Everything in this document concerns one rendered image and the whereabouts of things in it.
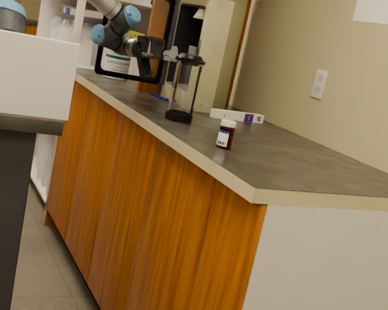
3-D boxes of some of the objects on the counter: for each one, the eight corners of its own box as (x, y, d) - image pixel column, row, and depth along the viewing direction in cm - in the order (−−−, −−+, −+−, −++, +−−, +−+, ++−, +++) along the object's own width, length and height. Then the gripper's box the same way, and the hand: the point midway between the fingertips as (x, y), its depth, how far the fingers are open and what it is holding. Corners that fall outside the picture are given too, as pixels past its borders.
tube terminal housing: (206, 103, 276) (241, -62, 260) (239, 117, 248) (280, -65, 232) (159, 95, 265) (193, -76, 248) (188, 110, 237) (228, -83, 220)
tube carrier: (199, 121, 206) (211, 63, 201) (176, 119, 199) (188, 59, 194) (181, 114, 214) (192, 58, 209) (158, 112, 206) (169, 54, 202)
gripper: (120, 31, 218) (150, 35, 203) (160, 39, 231) (191, 43, 216) (116, 54, 219) (146, 59, 205) (157, 60, 232) (188, 66, 218)
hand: (169, 59), depth 211 cm, fingers open, 14 cm apart
